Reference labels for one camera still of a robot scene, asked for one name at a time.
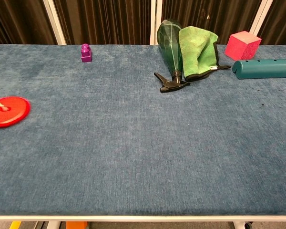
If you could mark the green spray bottle black trigger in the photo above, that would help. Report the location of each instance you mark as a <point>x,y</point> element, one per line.
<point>171,47</point>

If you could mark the blue fabric table mat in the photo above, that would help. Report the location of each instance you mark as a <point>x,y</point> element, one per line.
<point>133,143</point>

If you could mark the red disc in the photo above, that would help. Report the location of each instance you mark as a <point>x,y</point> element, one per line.
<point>12,114</point>

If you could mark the dark brown curtain panel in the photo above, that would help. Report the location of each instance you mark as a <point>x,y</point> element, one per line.
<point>282,21</point>
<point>105,21</point>
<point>19,21</point>
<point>217,16</point>

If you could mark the orange floor object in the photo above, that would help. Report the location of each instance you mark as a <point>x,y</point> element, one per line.
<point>76,225</point>

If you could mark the teal holder with holes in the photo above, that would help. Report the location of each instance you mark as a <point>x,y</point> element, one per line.
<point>262,69</point>

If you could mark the purple toy building block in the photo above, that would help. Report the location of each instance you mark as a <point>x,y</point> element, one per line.
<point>86,55</point>

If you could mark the pink foam cube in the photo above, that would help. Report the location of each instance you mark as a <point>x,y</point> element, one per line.
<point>240,46</point>

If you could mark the white partition frame post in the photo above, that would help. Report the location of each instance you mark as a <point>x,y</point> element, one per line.
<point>156,19</point>
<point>55,21</point>
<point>262,16</point>

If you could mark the white table frame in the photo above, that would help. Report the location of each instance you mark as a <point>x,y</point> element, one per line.
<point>143,218</point>

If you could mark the green microfibre cloth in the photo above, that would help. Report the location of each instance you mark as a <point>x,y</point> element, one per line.
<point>195,52</point>

